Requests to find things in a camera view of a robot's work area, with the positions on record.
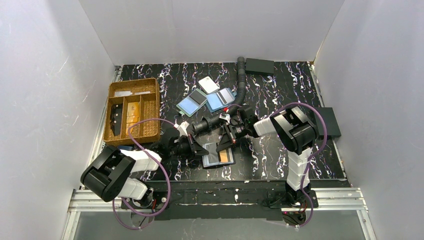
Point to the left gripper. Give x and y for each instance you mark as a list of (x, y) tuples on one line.
[(193, 145)]

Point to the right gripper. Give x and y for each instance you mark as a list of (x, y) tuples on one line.
[(230, 131)]

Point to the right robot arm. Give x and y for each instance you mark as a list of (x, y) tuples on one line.
[(293, 127)]

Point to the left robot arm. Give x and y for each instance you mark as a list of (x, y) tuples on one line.
[(108, 176)]

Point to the gold card in holder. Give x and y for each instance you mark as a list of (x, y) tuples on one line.
[(224, 156)]

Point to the blue card holder open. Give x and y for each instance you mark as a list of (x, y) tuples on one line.
[(220, 99)]

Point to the green card holder open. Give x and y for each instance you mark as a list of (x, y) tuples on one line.
[(192, 103)]

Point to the white card case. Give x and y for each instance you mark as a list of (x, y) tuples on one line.
[(208, 85)]

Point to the gold cards in tray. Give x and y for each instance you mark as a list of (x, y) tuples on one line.
[(132, 114)]

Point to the black card in tray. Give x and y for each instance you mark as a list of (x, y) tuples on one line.
[(115, 119)]

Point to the white card in tray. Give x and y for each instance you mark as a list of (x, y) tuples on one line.
[(129, 93)]

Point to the black box at back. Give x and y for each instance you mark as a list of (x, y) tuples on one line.
[(262, 67)]

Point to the black box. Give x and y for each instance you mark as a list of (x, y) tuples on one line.
[(262, 67), (330, 120)]

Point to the woven wicker tray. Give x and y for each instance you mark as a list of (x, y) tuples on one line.
[(147, 129)]

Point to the black box at right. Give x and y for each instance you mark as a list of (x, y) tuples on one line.
[(330, 120)]

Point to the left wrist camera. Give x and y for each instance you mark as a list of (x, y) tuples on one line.
[(182, 128)]

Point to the aluminium frame rail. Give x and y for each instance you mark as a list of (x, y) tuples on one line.
[(225, 203)]

